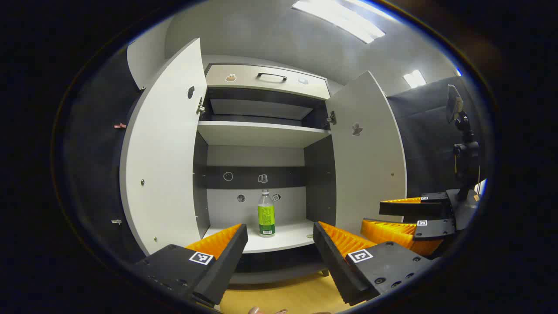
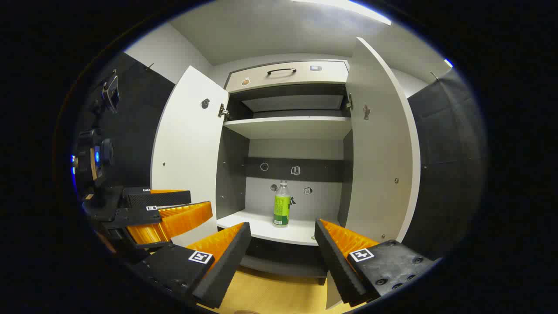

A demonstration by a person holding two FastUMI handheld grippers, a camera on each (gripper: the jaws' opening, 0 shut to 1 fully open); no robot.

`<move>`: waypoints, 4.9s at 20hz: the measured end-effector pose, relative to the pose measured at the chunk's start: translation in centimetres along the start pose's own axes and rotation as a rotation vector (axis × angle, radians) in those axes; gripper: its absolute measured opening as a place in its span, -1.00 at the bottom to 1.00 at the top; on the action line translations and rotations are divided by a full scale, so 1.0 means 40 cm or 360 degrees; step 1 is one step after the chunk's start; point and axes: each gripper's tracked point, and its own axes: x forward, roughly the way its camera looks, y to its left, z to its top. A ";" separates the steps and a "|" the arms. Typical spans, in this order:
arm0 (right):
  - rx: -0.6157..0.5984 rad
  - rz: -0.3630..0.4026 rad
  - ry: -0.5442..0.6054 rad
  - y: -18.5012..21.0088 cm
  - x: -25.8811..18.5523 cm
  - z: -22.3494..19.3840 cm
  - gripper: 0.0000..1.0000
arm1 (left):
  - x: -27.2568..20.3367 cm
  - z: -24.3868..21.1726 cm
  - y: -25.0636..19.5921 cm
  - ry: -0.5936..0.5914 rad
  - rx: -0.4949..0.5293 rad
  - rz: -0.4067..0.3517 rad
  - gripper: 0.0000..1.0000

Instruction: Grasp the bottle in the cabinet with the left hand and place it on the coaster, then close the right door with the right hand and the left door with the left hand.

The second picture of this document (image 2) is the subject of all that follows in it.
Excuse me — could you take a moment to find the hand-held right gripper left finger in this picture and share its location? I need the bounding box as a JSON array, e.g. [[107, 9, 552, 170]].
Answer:
[[131, 222, 252, 309]]

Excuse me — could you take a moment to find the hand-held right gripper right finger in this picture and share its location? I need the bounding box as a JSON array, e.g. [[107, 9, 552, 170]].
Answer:
[[314, 218, 436, 308]]

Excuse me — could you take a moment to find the white cabinet door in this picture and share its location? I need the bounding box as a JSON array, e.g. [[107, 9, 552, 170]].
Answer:
[[325, 37, 421, 310], [150, 65, 230, 247]]

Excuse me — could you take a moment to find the clear bottle with green label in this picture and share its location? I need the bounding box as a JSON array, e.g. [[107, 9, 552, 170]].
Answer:
[[273, 180, 291, 227]]

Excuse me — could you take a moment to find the white and grey cabinet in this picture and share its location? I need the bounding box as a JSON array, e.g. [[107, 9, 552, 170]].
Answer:
[[216, 59, 354, 280]]

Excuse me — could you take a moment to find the white cabinet shelf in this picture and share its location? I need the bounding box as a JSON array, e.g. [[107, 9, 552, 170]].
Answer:
[[223, 116, 353, 140]]

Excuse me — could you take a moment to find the white cabinet drawer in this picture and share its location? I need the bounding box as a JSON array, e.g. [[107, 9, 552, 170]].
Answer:
[[225, 60, 350, 93]]

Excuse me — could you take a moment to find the black backdrop cloth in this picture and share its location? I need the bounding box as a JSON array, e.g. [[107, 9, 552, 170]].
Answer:
[[401, 68, 487, 261], [74, 52, 176, 197]]

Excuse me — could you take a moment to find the large ceiling light panel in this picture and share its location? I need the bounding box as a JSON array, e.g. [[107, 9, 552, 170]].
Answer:
[[292, 0, 392, 26]]

